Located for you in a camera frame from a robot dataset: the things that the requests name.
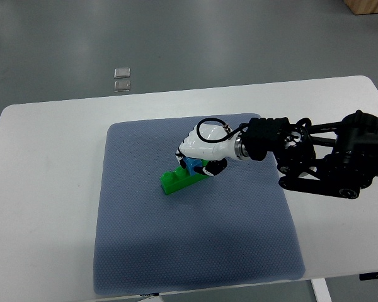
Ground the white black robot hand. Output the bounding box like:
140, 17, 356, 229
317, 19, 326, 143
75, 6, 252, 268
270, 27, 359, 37
175, 123, 244, 176

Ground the small blue block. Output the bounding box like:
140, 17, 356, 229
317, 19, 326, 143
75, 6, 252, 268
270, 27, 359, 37
183, 157, 203, 176

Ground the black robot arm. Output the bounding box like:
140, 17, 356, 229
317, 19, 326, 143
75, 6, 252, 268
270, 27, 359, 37
239, 110, 378, 199

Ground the long green block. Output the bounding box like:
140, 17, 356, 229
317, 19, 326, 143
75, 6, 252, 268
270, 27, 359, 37
160, 160, 208, 195

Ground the blue-grey textured mat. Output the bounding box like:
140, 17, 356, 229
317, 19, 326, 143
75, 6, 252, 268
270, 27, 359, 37
93, 117, 305, 295

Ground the lower metal floor plate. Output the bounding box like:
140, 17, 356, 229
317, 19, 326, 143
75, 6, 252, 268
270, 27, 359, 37
114, 79, 131, 92

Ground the metal floor plate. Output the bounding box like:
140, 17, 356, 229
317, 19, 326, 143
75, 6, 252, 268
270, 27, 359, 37
114, 67, 130, 79
114, 79, 131, 92

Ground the upper metal floor plate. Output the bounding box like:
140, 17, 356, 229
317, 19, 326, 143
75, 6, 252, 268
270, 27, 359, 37
114, 67, 130, 79

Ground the white table leg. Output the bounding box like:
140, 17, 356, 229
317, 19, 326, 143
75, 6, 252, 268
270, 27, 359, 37
311, 278, 332, 302

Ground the wooden box corner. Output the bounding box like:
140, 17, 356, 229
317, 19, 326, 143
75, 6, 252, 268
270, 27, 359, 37
343, 0, 378, 15

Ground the black table control panel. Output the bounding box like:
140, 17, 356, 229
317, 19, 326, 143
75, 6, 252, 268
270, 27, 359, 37
359, 272, 378, 281

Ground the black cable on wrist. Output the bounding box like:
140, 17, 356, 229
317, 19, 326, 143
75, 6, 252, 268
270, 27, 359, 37
196, 118, 249, 143

